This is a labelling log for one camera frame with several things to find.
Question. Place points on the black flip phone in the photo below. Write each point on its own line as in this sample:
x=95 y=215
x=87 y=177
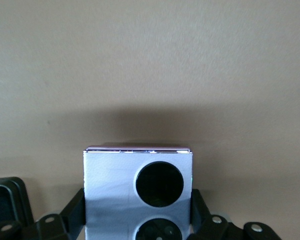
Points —
x=5 y=200

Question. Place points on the lilac flip phone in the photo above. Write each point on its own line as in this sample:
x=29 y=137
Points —
x=110 y=180

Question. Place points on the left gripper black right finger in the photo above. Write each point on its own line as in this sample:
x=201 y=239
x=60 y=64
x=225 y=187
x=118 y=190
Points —
x=205 y=225

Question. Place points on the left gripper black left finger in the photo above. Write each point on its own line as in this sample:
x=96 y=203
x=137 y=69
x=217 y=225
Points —
x=65 y=225

